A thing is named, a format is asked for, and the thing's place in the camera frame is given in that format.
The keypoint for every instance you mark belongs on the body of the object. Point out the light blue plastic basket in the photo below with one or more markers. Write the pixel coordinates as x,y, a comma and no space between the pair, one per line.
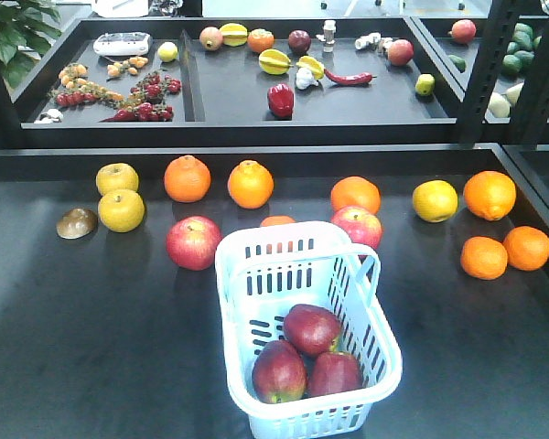
261,274

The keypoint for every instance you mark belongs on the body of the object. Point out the small orange middle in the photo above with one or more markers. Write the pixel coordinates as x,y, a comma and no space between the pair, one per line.
277,220

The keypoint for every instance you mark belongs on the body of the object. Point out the orange behind centre apple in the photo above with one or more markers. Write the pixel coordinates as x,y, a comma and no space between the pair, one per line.
355,191

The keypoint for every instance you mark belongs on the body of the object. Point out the large pink red apple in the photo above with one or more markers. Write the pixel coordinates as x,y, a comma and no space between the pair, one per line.
192,242

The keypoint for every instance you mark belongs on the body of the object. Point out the pink red apple centre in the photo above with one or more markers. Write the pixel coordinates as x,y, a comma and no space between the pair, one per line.
362,226

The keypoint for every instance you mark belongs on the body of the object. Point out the orange back left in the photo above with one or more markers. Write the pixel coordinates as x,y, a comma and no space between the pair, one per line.
187,179

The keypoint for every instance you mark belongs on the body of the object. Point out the dark red bell pepper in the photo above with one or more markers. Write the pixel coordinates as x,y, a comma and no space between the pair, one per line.
281,100

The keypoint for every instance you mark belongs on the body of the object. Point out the white garlic bulb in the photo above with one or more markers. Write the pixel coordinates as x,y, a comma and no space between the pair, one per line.
305,78

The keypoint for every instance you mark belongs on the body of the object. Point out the yellow green pear front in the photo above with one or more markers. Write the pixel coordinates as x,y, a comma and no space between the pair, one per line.
121,210

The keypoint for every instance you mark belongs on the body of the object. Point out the yellow green pear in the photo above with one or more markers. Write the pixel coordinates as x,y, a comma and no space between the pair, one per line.
116,176
121,210

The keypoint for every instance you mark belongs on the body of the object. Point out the red chili pepper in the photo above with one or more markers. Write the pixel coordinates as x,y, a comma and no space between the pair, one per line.
360,79

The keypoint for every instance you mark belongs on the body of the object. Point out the yellow green pear back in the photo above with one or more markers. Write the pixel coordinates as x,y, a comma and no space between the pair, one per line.
116,176

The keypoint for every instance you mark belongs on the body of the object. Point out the black upper display tray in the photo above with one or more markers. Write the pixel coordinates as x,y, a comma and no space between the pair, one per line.
412,98

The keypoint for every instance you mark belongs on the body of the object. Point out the small orange left pair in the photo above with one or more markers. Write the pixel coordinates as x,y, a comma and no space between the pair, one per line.
483,258

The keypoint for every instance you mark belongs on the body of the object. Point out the small orange pair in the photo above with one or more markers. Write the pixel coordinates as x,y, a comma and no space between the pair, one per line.
483,258
527,248

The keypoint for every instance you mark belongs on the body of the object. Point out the large orange right back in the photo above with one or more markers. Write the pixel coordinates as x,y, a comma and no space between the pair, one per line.
490,195

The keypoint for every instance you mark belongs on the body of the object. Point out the small orange right pair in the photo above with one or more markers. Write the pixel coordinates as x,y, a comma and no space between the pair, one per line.
527,248

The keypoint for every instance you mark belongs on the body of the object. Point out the green potted plant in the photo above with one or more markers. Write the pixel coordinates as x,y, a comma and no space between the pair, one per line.
28,29

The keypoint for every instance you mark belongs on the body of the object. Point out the wooden display stand black frame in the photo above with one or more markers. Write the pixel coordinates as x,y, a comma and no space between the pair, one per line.
104,337

